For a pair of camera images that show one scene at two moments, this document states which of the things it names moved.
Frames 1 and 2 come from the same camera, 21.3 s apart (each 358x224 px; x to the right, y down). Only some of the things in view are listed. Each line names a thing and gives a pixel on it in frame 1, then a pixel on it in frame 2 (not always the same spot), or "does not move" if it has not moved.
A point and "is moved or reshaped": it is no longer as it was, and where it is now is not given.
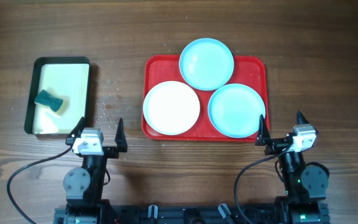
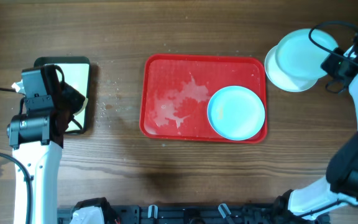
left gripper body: (110, 152) to (71, 99)
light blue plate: (235, 110) does not move
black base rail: (186, 213) does not move
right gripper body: (276, 146) to (333, 64)
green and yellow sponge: (45, 98) is moved or reshaped
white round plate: (171, 107) to (281, 80)
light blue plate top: (206, 64) to (298, 56)
